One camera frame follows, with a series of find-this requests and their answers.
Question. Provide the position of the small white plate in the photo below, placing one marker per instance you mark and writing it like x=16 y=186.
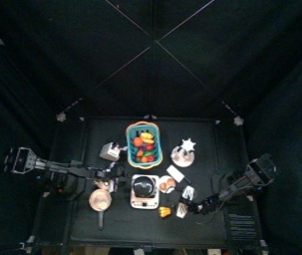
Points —
x=161 y=186

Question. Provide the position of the toy orange fruit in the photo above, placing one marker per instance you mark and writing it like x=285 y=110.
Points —
x=138 y=141

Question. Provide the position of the white star-shaped dish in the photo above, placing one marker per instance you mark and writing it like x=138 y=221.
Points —
x=188 y=144

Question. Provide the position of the orange toy carrot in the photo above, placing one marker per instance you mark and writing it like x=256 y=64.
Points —
x=139 y=153

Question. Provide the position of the red toy tomato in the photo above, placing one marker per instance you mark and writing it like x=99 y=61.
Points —
x=150 y=159

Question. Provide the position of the brown toy bread roll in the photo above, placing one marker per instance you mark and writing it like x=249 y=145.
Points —
x=170 y=182
x=163 y=187

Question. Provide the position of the white toy toaster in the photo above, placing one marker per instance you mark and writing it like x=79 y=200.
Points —
x=110 y=152

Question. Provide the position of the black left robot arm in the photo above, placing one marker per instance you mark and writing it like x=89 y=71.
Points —
x=47 y=164

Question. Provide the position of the red toy apple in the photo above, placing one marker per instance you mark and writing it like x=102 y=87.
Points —
x=150 y=147

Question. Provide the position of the white printed label sticker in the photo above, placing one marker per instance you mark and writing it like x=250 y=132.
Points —
x=241 y=226

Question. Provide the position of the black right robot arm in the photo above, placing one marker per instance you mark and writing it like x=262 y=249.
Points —
x=246 y=177

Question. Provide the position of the yellow toy banana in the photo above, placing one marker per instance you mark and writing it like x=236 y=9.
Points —
x=147 y=137

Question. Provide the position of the green toy vegetable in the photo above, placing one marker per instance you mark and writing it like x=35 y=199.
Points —
x=147 y=153

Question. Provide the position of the black bowl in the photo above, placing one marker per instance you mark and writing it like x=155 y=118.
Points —
x=143 y=186

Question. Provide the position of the white kitchen scale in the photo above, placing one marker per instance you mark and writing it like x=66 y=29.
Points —
x=145 y=203

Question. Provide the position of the yellow toy pepper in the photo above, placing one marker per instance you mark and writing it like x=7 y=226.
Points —
x=165 y=211

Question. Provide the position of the teal basket with orange rim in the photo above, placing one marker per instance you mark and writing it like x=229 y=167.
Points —
x=131 y=156

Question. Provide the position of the copper frying pan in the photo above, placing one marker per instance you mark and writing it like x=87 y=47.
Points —
x=99 y=200

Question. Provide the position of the round pinkish white plate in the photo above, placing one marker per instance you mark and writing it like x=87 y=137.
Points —
x=182 y=157

